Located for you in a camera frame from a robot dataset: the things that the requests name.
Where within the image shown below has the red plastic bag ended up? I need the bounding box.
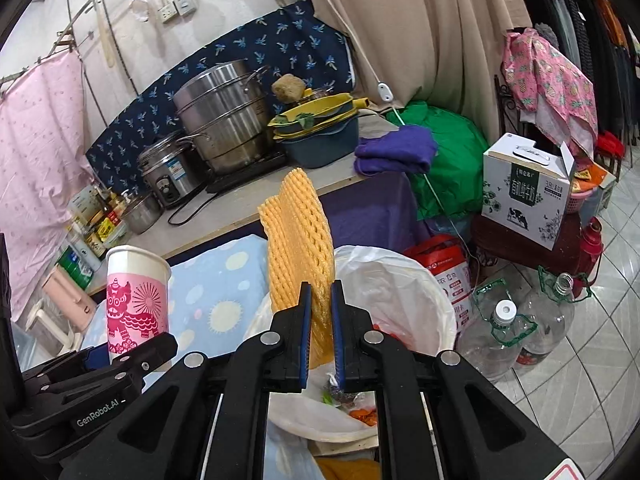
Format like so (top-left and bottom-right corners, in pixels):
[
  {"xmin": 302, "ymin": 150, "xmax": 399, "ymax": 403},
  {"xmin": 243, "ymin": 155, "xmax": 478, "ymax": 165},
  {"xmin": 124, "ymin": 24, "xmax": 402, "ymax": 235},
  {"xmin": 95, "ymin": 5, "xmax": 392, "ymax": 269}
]
[{"xmin": 372, "ymin": 322, "xmax": 403, "ymax": 343}]

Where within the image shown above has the red and white bag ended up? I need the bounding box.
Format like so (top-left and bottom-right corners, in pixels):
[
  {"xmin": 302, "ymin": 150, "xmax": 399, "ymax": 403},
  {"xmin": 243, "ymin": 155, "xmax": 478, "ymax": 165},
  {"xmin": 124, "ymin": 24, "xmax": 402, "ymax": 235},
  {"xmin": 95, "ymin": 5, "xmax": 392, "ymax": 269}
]
[{"xmin": 404, "ymin": 235, "xmax": 473, "ymax": 333}]

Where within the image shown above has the green packet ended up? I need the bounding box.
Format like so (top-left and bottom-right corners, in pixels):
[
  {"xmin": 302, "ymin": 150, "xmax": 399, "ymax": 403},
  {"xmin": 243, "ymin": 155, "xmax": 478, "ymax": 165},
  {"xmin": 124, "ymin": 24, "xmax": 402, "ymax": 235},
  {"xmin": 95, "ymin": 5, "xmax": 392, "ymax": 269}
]
[{"xmin": 57, "ymin": 247, "xmax": 96, "ymax": 291}]

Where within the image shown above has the dark bottle with red label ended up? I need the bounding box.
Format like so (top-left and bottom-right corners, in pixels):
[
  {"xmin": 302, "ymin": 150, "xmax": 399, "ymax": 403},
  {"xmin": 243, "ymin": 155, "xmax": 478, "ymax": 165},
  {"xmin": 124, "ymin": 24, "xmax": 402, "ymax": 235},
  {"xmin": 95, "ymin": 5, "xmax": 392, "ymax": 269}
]
[{"xmin": 102, "ymin": 195, "xmax": 123, "ymax": 226}]

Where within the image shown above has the pink electric kettle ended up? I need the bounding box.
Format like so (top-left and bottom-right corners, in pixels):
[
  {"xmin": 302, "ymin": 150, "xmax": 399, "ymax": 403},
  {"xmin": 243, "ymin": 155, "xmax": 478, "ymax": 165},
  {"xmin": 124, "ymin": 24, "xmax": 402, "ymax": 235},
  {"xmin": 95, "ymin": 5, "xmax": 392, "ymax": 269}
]
[{"xmin": 42, "ymin": 265, "xmax": 98, "ymax": 318}]

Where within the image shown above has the pink dotted curtain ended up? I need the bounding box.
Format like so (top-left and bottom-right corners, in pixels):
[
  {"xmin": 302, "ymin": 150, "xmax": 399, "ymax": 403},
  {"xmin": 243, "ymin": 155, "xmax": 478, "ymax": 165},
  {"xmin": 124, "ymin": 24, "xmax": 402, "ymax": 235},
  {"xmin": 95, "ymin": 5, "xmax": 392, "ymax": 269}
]
[{"xmin": 0, "ymin": 52, "xmax": 101, "ymax": 311}]

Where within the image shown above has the blue basin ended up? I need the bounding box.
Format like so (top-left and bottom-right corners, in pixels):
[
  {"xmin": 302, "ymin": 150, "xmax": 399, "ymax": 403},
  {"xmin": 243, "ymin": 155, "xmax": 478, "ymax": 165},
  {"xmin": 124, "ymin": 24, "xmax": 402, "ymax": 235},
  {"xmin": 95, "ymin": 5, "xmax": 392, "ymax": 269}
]
[{"xmin": 280, "ymin": 117, "xmax": 361, "ymax": 170}]

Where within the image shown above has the wooden spoon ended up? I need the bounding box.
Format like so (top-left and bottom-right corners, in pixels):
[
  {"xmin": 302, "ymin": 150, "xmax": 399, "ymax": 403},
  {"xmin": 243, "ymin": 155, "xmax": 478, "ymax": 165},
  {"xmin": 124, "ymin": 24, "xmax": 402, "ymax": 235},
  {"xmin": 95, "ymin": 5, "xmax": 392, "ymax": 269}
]
[{"xmin": 97, "ymin": 10, "xmax": 121, "ymax": 68}]

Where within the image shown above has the white plastic bottle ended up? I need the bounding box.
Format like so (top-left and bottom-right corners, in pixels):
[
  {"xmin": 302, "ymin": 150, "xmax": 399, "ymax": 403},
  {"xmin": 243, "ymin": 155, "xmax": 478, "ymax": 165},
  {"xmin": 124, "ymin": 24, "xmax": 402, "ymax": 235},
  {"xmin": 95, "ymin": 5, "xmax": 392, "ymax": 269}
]
[{"xmin": 70, "ymin": 237, "xmax": 101, "ymax": 271}]

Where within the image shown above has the white glass kettle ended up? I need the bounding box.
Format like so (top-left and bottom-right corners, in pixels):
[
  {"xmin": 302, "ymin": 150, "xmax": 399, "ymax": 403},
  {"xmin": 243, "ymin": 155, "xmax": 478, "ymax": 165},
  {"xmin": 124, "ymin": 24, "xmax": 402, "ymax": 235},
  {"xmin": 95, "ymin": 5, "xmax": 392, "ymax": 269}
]
[{"xmin": 25, "ymin": 300, "xmax": 86, "ymax": 356}]

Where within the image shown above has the pink and white paper cup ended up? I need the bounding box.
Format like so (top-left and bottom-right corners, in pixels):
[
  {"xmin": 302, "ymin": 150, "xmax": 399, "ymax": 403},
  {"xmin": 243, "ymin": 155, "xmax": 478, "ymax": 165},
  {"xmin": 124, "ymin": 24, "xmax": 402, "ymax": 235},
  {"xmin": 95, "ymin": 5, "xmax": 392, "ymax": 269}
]
[{"xmin": 104, "ymin": 245, "xmax": 172, "ymax": 366}]

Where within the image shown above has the clear water bottle white cap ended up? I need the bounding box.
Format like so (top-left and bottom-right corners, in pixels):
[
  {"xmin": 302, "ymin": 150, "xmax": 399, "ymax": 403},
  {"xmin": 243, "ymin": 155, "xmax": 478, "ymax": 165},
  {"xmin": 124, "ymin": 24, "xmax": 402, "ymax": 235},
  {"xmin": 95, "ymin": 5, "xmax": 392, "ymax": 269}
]
[{"xmin": 457, "ymin": 300, "xmax": 538, "ymax": 383}]

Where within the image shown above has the black induction cooker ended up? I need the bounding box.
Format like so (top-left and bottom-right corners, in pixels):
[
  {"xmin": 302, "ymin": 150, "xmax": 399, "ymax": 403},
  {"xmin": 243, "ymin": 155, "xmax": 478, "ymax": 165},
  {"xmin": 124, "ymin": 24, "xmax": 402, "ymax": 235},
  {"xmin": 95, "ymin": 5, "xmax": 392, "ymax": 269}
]
[{"xmin": 206, "ymin": 150, "xmax": 288, "ymax": 195}]

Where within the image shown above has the purple cloth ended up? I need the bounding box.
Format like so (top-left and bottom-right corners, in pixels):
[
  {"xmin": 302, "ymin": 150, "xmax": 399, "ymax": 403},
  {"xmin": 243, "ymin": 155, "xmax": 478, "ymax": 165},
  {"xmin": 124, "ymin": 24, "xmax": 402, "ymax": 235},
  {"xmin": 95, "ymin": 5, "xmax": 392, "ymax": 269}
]
[{"xmin": 354, "ymin": 125, "xmax": 439, "ymax": 177}]

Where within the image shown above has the orange plastic bag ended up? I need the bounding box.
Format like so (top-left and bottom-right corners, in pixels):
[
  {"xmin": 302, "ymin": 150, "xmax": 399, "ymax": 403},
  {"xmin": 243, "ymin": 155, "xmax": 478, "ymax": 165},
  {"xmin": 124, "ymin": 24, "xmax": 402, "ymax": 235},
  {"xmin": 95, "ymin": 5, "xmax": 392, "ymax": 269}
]
[{"xmin": 347, "ymin": 407, "xmax": 383, "ymax": 428}]

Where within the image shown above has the beige curtain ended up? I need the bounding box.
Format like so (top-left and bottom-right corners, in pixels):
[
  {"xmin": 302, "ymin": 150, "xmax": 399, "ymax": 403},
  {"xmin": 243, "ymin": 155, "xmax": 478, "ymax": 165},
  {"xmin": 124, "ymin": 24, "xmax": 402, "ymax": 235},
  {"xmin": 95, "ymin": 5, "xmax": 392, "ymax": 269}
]
[{"xmin": 297, "ymin": 0, "xmax": 536, "ymax": 136}]

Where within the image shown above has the dark red stool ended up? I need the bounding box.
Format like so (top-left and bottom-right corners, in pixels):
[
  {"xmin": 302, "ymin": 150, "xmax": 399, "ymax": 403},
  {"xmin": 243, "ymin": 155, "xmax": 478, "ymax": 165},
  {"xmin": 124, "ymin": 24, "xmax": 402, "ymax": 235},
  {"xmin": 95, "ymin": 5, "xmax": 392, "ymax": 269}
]
[{"xmin": 470, "ymin": 212, "xmax": 583, "ymax": 273}]

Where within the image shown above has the steel wool scrubber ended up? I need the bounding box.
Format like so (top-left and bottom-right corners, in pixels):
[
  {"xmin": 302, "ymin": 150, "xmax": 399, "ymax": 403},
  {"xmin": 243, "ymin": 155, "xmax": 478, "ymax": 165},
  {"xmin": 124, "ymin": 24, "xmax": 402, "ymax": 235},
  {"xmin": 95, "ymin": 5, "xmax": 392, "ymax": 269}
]
[{"xmin": 326, "ymin": 377, "xmax": 361, "ymax": 409}]

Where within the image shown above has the clear food container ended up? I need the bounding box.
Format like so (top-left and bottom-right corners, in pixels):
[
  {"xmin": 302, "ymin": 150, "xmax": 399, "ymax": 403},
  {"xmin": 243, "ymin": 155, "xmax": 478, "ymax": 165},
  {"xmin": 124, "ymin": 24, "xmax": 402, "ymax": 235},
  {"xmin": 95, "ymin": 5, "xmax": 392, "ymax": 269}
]
[{"xmin": 102, "ymin": 220, "xmax": 129, "ymax": 249}]

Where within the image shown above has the clear open water bottle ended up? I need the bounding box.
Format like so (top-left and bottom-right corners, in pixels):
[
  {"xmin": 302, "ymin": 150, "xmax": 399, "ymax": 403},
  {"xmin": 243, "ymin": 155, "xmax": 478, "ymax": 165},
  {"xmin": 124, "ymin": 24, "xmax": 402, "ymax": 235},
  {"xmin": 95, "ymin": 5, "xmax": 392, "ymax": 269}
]
[{"xmin": 515, "ymin": 272, "xmax": 593, "ymax": 366}]

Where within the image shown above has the white wall socket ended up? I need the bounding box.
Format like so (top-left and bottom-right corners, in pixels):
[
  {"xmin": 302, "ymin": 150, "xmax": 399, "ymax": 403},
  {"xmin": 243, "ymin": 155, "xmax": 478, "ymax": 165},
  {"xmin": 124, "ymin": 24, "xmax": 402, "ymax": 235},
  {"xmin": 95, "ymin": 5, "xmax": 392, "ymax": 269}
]
[{"xmin": 157, "ymin": 0, "xmax": 197, "ymax": 23}]

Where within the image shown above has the brown loofah sponge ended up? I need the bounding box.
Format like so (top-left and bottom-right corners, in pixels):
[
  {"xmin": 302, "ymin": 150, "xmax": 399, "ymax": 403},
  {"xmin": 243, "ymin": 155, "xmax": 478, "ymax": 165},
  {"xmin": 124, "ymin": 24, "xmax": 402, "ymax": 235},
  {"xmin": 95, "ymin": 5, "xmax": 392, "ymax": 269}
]
[{"xmin": 271, "ymin": 74, "xmax": 306, "ymax": 103}]

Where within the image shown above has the rack of dark clothes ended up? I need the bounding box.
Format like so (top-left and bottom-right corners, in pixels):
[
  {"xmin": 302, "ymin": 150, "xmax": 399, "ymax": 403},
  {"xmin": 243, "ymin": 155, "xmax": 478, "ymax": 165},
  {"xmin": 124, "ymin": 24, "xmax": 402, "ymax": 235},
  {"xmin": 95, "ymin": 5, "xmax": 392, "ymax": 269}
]
[{"xmin": 520, "ymin": 0, "xmax": 640, "ymax": 146}]

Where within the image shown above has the white milk carton box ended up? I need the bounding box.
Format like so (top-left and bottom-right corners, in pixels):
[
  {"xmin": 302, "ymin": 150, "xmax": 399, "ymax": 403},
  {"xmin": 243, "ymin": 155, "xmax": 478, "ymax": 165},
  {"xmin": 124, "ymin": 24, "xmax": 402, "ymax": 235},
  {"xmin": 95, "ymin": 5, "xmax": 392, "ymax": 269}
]
[{"xmin": 481, "ymin": 132, "xmax": 577, "ymax": 252}]

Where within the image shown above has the green bag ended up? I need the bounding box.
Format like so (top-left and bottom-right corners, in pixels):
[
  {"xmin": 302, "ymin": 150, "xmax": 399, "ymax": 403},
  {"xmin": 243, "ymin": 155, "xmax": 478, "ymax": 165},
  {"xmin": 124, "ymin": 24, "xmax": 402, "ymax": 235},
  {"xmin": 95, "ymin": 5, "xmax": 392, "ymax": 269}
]
[{"xmin": 385, "ymin": 101, "xmax": 493, "ymax": 221}]

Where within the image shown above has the white bin with plastic liner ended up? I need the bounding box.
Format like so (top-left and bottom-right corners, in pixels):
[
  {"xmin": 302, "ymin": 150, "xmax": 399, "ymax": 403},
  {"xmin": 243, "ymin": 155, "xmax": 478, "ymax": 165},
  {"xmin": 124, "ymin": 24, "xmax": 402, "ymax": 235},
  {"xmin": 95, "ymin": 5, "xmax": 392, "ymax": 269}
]
[{"xmin": 247, "ymin": 245, "xmax": 458, "ymax": 456}]

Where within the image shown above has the dark soy sauce bottle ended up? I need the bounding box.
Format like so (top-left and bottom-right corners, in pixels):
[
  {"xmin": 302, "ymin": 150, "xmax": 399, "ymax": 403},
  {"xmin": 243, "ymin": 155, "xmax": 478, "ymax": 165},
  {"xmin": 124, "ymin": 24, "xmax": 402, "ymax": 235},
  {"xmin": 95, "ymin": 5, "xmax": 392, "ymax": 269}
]
[{"xmin": 82, "ymin": 230, "xmax": 106, "ymax": 259}]

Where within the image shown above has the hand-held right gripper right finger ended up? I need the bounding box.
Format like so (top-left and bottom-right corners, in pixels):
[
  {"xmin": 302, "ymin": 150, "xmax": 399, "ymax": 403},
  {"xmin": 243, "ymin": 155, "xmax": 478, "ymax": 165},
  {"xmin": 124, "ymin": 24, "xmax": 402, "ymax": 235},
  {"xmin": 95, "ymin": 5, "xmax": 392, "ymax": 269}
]
[{"xmin": 330, "ymin": 280, "xmax": 573, "ymax": 480}]

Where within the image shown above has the white and green box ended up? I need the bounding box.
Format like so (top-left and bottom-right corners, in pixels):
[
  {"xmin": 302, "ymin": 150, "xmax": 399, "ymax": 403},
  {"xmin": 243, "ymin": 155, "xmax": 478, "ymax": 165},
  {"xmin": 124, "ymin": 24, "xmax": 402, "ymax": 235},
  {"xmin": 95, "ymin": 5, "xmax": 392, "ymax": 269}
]
[{"xmin": 67, "ymin": 185, "xmax": 103, "ymax": 221}]

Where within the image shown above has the pink basket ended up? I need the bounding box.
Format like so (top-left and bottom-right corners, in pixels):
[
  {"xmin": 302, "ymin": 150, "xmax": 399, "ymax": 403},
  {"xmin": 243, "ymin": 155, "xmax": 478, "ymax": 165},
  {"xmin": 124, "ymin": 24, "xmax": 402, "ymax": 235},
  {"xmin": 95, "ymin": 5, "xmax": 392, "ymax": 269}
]
[{"xmin": 567, "ymin": 180, "xmax": 602, "ymax": 216}]

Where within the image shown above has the black power cable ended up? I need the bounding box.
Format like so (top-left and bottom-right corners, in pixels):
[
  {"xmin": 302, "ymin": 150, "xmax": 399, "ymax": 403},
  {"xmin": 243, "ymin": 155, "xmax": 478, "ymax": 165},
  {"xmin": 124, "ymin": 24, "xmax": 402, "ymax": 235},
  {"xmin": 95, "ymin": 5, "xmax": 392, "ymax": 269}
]
[{"xmin": 167, "ymin": 180, "xmax": 221, "ymax": 227}]

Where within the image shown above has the red thermos flask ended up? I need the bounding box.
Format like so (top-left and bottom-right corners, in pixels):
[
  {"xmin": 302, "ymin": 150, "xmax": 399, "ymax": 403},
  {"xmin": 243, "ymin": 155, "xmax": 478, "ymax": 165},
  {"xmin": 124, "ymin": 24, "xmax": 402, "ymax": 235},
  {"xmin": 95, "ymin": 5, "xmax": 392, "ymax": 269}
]
[{"xmin": 572, "ymin": 217, "xmax": 604, "ymax": 298}]

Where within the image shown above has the steel rice cooker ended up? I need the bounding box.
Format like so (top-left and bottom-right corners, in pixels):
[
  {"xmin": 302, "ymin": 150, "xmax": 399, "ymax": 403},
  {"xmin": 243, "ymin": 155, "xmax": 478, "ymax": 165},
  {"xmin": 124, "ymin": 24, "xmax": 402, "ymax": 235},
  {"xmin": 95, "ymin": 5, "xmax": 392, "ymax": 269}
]
[{"xmin": 137, "ymin": 135, "xmax": 208, "ymax": 209}]

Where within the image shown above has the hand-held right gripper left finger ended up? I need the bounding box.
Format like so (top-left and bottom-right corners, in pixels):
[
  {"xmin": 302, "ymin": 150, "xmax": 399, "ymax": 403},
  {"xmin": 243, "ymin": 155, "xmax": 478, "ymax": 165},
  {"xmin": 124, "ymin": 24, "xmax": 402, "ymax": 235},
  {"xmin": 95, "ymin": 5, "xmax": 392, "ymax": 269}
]
[{"xmin": 60, "ymin": 281, "xmax": 313, "ymax": 480}]

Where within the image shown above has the dark blue printed cloth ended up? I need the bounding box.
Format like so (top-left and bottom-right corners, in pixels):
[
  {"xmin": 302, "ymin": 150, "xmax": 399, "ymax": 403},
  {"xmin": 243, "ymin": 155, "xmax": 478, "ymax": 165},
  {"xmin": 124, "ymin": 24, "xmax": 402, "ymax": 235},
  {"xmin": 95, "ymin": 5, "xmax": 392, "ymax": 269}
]
[{"xmin": 85, "ymin": 0, "xmax": 356, "ymax": 181}]

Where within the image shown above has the yellow foam net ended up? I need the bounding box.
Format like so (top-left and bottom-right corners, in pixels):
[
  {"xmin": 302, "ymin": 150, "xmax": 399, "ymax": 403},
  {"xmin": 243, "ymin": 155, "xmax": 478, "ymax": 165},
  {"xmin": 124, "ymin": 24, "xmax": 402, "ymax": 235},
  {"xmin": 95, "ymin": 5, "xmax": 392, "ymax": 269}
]
[{"xmin": 257, "ymin": 167, "xmax": 336, "ymax": 371}]

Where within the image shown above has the small steel pot with lid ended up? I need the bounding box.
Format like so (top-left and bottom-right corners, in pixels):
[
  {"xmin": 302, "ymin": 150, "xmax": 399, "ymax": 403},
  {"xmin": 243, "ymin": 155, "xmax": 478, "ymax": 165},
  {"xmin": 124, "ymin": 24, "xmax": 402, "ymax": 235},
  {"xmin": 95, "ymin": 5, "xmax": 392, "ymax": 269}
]
[{"xmin": 120, "ymin": 191, "xmax": 161, "ymax": 235}]

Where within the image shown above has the pink printed cloth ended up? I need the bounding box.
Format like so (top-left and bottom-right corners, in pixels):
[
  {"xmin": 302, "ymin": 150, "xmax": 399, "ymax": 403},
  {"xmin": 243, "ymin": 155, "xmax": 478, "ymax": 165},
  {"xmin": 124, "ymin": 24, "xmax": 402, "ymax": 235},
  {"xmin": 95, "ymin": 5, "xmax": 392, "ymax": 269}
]
[{"xmin": 502, "ymin": 27, "xmax": 599, "ymax": 146}]

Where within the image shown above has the steel steamer pot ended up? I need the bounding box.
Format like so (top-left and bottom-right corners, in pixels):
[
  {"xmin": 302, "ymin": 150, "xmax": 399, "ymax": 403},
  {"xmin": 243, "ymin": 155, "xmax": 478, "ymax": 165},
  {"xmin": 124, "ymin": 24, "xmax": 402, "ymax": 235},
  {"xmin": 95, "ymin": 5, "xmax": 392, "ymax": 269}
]
[{"xmin": 172, "ymin": 59, "xmax": 275, "ymax": 173}]

